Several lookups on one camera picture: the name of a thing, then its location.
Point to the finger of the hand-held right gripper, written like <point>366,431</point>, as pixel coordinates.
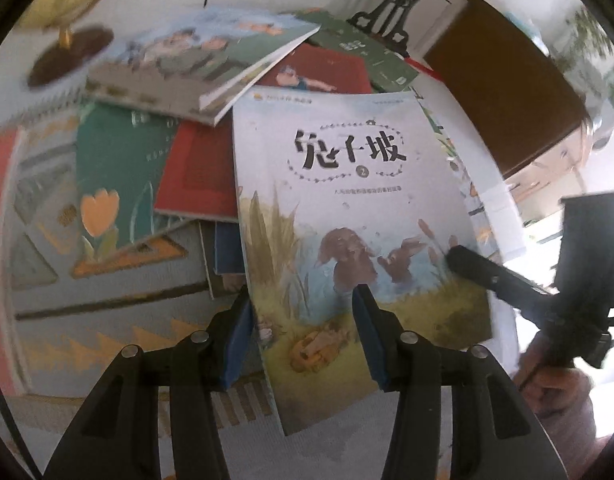
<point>482,270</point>

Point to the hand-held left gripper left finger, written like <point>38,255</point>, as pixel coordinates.
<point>239,340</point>

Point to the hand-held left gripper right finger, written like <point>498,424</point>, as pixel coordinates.
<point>369,335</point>

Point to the navy book with girl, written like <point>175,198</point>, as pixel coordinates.
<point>229,250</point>

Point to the pale book with rabbits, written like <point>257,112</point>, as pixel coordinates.
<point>337,185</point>

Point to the plain red book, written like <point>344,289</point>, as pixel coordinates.
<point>202,175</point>

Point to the teal green book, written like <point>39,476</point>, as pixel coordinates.
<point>122,160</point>

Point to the red cartoon book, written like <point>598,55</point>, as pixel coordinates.
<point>337,72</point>

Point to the dark green book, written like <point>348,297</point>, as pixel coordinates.
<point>367,50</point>

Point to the grey illustrated book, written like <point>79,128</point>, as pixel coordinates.
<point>137,97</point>

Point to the light blue illustrated book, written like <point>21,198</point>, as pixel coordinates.
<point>222,45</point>

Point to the person's right hand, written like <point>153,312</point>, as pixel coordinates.
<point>557,395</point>

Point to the grey patterned mat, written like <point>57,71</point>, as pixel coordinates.
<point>112,320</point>

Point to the brown wooden cabinet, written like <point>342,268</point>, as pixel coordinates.
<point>502,85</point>

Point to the red tassel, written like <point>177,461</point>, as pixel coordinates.
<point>427,67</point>

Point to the green plant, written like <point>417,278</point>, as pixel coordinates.
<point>587,40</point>

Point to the black fan stand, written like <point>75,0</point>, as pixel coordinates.
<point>392,5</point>

